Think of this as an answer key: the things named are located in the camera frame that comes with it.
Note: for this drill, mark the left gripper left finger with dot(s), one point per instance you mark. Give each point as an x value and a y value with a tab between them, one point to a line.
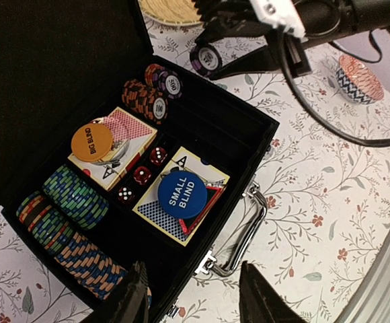
128	302

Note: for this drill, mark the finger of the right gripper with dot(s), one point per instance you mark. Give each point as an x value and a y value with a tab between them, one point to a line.
217	28
260	60

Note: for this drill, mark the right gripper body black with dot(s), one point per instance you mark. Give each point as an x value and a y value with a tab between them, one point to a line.
287	46

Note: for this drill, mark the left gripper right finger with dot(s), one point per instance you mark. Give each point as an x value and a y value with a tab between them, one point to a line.
258	301

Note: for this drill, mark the black white dealer button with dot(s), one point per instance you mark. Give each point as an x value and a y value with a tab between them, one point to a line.
205	60

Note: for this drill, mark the black triangle card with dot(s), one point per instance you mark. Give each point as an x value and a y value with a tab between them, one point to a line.
213	194

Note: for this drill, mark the red die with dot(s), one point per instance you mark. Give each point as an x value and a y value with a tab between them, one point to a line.
125	194

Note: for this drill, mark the blue small blind button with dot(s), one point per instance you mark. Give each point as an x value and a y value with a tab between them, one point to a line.
182	194

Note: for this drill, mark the red card deck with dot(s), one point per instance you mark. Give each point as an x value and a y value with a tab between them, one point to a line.
107	176

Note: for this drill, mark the red dice pair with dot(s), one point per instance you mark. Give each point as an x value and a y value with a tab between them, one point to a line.
144	172

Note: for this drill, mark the black poker case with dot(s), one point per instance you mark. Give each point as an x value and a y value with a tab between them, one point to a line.
63	64

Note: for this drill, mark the orange big blind button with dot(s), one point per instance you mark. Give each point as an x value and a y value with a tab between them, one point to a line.
91	142

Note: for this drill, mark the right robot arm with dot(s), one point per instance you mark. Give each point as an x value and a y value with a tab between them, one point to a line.
327	22

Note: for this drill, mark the woven bamboo tray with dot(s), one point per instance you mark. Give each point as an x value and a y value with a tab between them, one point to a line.
171	12

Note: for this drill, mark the blue chip row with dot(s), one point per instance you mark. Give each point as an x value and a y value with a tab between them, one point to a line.
82	259

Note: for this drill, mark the dark chip stack 500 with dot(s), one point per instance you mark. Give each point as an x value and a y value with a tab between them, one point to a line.
165	80

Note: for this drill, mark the red patterned bowl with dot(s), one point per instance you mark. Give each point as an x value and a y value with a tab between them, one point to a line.
357	82

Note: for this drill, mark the dark chip stack 100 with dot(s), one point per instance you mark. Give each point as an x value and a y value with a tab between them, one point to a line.
145	100

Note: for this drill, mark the green chip row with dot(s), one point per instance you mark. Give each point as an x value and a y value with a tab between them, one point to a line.
75	197

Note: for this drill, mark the clear plastic disc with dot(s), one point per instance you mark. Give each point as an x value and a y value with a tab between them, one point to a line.
122	137

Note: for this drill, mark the front aluminium rail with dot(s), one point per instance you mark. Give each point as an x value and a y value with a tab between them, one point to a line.
371	302

